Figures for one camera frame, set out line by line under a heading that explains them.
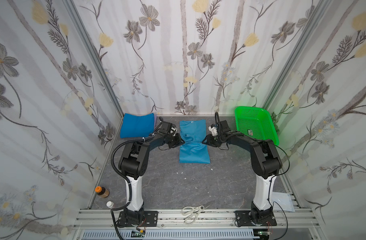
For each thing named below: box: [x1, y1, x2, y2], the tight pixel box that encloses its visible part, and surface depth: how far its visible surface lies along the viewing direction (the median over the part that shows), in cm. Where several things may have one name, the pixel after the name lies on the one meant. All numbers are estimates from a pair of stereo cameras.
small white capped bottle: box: [106, 201, 114, 209], surface depth 77 cm
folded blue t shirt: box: [120, 113, 155, 139], surface depth 114 cm
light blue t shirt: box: [179, 119, 211, 164], surface depth 100 cm
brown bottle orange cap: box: [95, 186, 110, 198], surface depth 78 cm
